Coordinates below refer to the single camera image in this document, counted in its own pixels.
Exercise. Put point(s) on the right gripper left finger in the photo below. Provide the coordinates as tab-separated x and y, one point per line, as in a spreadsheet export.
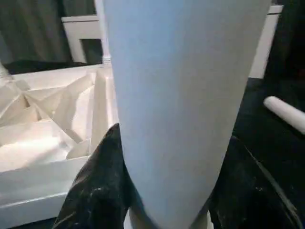
97	191

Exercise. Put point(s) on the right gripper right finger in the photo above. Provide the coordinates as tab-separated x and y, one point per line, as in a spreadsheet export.
248	195

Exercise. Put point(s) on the white plastic table top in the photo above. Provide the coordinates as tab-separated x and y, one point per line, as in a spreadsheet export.
43	143

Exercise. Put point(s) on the black mat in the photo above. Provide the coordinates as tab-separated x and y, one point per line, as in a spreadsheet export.
267	152

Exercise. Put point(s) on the black cabinet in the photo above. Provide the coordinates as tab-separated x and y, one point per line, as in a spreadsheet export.
293	38

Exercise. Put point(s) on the white sideboard with glass doors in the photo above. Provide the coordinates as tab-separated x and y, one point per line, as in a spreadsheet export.
81	26

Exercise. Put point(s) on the grey curtain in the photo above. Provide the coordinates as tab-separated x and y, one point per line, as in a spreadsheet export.
33	28

